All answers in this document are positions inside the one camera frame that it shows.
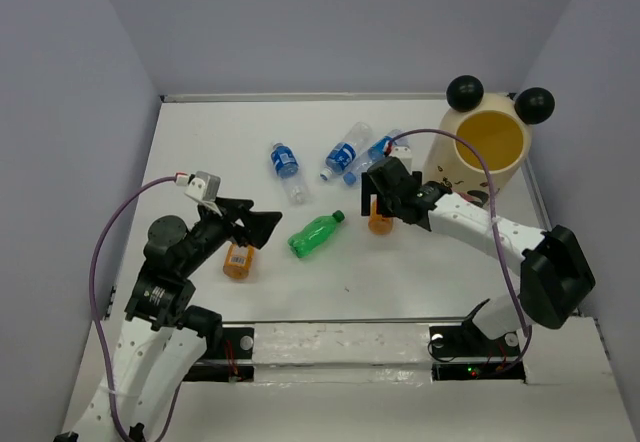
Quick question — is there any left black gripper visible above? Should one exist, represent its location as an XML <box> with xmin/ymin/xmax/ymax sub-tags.
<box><xmin>179</xmin><ymin>195</ymin><xmax>282</xmax><ymax>274</ymax></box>

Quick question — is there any orange pill bottle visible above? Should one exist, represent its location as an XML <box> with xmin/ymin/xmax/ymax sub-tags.
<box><xmin>223</xmin><ymin>244</ymin><xmax>255</xmax><ymax>280</ymax></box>
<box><xmin>368</xmin><ymin>200</ymin><xmax>394</xmax><ymax>236</ymax></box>

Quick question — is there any blue label water bottle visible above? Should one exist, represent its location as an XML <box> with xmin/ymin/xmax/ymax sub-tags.
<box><xmin>270</xmin><ymin>142</ymin><xmax>307</xmax><ymax>205</ymax></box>
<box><xmin>342</xmin><ymin>129</ymin><xmax>402</xmax><ymax>187</ymax></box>
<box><xmin>319</xmin><ymin>122</ymin><xmax>373</xmax><ymax>182</ymax></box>

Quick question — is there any green plastic bottle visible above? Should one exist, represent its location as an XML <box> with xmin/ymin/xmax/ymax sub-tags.
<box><xmin>287</xmin><ymin>210</ymin><xmax>345</xmax><ymax>259</ymax></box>

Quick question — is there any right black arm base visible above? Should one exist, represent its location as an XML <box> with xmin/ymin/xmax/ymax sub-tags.
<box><xmin>427</xmin><ymin>325</ymin><xmax>526</xmax><ymax>382</ymax></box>

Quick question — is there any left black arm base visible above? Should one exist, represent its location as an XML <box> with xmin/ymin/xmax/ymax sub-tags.
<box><xmin>183</xmin><ymin>326</ymin><xmax>255</xmax><ymax>383</ymax></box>

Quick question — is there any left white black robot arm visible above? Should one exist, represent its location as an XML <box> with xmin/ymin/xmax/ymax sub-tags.
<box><xmin>56</xmin><ymin>198</ymin><xmax>282</xmax><ymax>441</ymax></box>

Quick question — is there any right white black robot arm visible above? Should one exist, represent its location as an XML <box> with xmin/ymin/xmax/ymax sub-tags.
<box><xmin>361</xmin><ymin>157</ymin><xmax>596</xmax><ymax>354</ymax></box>

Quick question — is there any cream bin with black ears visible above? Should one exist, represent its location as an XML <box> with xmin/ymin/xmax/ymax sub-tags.
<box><xmin>422</xmin><ymin>75</ymin><xmax>556</xmax><ymax>208</ymax></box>

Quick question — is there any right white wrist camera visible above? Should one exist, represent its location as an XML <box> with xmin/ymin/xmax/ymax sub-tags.
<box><xmin>388</xmin><ymin>145</ymin><xmax>413</xmax><ymax>172</ymax></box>

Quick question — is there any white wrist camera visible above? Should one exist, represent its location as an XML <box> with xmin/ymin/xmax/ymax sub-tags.
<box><xmin>185</xmin><ymin>171</ymin><xmax>221</xmax><ymax>205</ymax></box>
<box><xmin>388</xmin><ymin>145</ymin><xmax>413</xmax><ymax>172</ymax></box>

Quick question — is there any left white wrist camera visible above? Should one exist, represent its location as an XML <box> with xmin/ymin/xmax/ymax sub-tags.
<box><xmin>185</xmin><ymin>171</ymin><xmax>221</xmax><ymax>205</ymax></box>

